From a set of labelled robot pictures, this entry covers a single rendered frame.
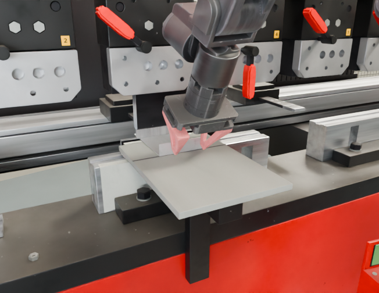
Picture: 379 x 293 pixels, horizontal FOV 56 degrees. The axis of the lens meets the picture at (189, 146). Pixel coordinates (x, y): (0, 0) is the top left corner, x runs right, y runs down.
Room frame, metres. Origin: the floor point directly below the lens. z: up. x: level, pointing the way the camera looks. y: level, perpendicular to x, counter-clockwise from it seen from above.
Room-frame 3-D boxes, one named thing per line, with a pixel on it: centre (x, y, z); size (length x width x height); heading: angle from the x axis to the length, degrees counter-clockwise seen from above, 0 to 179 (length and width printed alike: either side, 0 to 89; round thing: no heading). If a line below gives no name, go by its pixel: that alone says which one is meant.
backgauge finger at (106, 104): (0.81, 0.12, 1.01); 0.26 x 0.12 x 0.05; 26
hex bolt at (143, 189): (0.59, 0.09, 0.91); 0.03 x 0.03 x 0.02
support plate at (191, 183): (0.53, -0.01, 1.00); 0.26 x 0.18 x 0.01; 26
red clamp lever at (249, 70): (0.68, -0.11, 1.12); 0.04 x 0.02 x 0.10; 26
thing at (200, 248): (0.50, -0.03, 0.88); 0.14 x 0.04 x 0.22; 26
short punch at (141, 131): (0.67, 0.06, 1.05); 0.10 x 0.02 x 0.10; 116
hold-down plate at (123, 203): (0.63, 0.00, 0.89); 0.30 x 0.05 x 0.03; 116
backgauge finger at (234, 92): (0.98, -0.22, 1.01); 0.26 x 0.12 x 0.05; 26
